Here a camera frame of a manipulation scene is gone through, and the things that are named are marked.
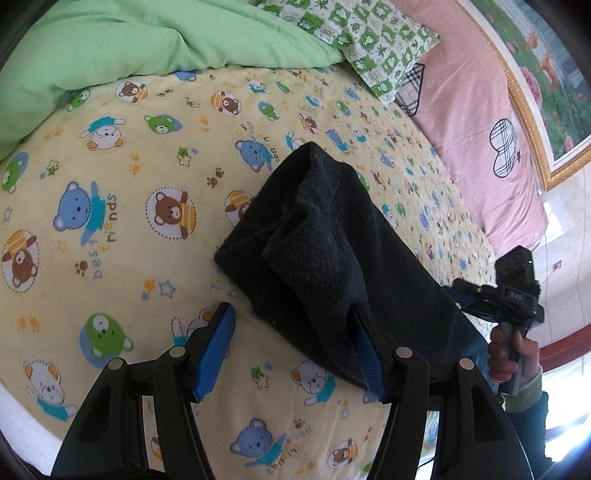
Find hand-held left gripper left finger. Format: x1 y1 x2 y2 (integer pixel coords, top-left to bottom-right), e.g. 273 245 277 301
52 302 236 480

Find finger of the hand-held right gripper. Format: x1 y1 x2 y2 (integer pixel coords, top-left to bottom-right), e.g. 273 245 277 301
451 278 485 311

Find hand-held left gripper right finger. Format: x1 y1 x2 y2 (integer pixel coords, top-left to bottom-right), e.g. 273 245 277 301
351 306 532 480

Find dark pants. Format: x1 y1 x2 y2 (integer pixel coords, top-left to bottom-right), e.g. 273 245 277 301
213 141 491 391

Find person's right forearm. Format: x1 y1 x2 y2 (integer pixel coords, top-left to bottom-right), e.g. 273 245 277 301
496 364 552 480

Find person's right hand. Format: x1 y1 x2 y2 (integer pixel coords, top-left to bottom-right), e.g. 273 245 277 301
488 325 541 385

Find yellow bear print bed sheet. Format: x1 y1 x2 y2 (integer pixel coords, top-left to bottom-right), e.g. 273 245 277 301
0 64 497 480

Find gold framed flower picture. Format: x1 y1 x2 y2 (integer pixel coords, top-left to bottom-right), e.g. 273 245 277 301
455 0 591 192

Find green patterned pillow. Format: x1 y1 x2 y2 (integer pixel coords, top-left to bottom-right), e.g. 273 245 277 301
255 0 441 104

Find green blanket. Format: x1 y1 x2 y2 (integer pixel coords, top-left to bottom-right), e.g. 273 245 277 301
0 0 345 160

